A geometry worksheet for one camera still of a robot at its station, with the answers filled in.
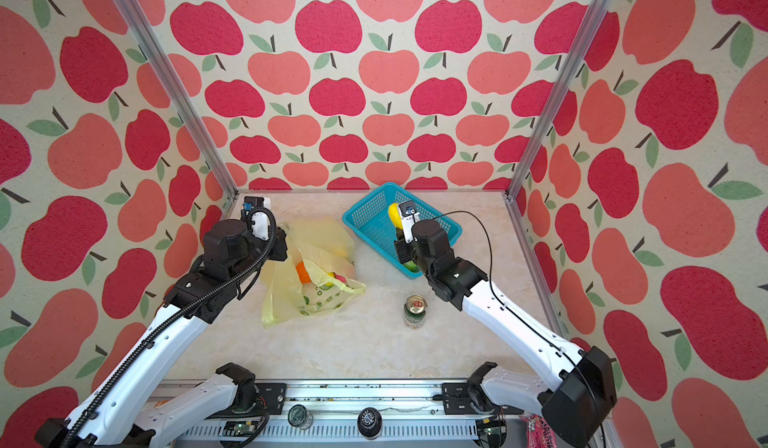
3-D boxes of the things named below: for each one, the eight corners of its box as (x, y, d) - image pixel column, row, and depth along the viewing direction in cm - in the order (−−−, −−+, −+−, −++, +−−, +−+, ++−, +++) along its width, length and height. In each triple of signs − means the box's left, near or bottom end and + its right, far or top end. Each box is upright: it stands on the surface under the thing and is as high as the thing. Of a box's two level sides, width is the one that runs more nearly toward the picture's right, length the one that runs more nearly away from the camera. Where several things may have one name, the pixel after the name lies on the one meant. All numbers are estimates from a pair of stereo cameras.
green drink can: (404, 329, 87) (406, 315, 79) (403, 310, 91) (405, 294, 83) (424, 329, 87) (428, 315, 79) (422, 310, 91) (426, 294, 83)
